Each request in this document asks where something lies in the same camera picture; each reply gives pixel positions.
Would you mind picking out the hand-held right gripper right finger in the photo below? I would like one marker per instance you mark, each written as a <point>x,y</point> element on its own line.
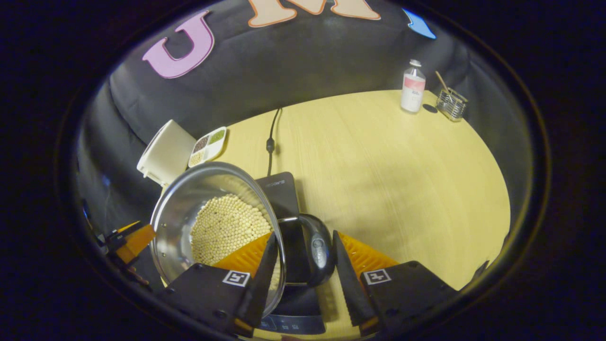
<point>348,289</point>

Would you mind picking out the clear bottle pink label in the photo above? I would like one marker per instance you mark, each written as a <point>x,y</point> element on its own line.
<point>413,92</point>

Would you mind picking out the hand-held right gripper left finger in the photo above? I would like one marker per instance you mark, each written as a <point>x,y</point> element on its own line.
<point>260,293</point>

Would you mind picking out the white plastic appliance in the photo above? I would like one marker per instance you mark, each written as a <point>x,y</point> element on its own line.
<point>165,154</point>

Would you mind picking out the black induction cooktop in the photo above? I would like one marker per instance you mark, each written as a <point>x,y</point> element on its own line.
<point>279,189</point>

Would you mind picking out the pile of yellow soybeans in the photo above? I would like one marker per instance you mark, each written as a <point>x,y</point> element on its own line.
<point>222,227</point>

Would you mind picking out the black round disc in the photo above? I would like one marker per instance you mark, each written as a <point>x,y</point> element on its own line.
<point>430,108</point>

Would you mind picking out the white divided bean dish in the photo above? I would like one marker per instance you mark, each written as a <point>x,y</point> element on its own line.
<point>208,147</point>

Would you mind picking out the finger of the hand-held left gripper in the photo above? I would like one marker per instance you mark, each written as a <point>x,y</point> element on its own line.
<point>117,237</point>
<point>137,244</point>

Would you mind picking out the wooden stick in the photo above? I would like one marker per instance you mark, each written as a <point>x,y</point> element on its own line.
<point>442,81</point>

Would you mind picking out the stainless steel pot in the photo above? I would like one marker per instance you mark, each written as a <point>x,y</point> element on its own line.
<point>175,222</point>

